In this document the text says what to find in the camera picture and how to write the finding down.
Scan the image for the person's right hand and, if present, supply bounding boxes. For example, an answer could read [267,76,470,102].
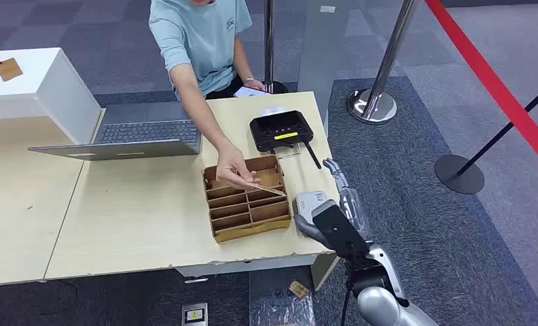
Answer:
[215,143,261,191]

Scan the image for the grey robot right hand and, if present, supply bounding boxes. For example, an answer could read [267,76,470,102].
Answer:
[293,158,372,251]

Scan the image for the black smartphone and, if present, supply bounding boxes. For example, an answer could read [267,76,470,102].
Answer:
[232,86,272,98]

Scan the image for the wooden card organizer box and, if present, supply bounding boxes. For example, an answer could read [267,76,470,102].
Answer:
[201,154,293,245]

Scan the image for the white card reader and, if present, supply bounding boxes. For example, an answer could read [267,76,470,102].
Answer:
[294,190,329,221]

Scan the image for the person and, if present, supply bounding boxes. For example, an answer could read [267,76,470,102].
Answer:
[148,0,266,191]

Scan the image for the brown card on floor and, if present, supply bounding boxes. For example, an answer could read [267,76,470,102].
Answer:
[288,280,310,300]

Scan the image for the slim chrome pole with base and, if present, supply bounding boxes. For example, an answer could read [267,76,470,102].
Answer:
[254,0,289,95]

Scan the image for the black remote controller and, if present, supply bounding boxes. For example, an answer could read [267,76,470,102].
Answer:
[249,110,323,170]

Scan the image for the clear acrylic stand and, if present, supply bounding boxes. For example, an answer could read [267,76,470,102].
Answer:
[275,143,302,160]

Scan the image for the grey laptop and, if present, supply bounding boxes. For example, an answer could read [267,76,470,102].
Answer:
[28,101,203,162]

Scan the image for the black pole floor stand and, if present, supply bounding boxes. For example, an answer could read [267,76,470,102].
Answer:
[434,76,538,196]

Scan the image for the clear floor plastic sheet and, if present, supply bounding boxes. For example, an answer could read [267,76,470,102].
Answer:
[249,265,317,326]

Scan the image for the metal floor socket box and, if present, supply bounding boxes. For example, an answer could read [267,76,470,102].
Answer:
[181,302,209,326]

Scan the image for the red barrier belt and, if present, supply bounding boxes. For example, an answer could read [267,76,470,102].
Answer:
[424,0,538,179]

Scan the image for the white cabinet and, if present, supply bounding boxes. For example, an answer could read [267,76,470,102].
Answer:
[0,47,103,146]

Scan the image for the brown square tag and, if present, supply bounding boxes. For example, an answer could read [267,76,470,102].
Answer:
[0,57,24,82]

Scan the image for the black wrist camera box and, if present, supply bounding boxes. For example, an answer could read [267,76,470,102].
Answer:
[311,204,371,259]

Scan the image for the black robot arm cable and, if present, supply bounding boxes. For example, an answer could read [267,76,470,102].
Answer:
[339,265,355,326]

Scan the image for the chrome stanchion post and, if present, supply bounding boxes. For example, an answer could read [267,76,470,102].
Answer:
[346,0,420,126]

